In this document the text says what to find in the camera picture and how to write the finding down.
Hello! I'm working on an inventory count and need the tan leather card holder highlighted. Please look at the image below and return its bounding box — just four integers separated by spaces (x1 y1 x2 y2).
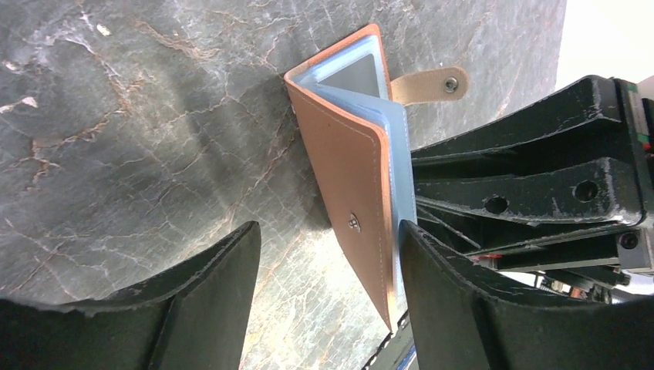
284 24 469 331

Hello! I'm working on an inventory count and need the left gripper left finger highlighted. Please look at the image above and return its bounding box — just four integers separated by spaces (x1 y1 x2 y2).
1 221 261 369

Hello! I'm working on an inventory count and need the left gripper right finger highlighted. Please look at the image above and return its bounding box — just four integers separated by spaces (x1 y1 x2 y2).
399 220 653 369

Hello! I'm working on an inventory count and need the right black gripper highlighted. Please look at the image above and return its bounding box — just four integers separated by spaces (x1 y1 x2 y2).
412 76 653 301

